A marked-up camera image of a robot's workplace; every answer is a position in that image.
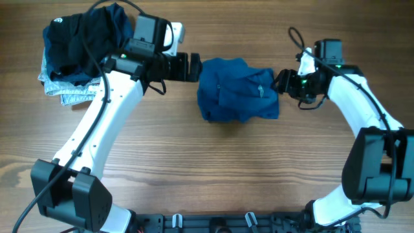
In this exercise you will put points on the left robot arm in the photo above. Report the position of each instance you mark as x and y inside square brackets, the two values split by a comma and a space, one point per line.
[68, 188]

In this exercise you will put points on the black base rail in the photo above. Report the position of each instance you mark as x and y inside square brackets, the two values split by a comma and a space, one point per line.
[277, 222]

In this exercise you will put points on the blue polo shirt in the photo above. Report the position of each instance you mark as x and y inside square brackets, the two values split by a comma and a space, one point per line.
[231, 90]

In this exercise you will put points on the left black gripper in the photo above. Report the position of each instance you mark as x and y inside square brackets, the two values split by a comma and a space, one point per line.
[179, 72]

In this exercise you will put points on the black folded shirt with logo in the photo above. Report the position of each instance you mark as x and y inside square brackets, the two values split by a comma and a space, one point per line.
[79, 40]

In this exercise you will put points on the navy folded shirt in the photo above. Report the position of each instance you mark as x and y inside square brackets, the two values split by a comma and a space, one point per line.
[122, 30]

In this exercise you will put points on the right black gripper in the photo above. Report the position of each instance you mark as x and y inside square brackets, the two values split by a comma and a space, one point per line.
[286, 78]

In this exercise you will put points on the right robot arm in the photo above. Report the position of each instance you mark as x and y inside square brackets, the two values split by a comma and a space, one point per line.
[379, 169]

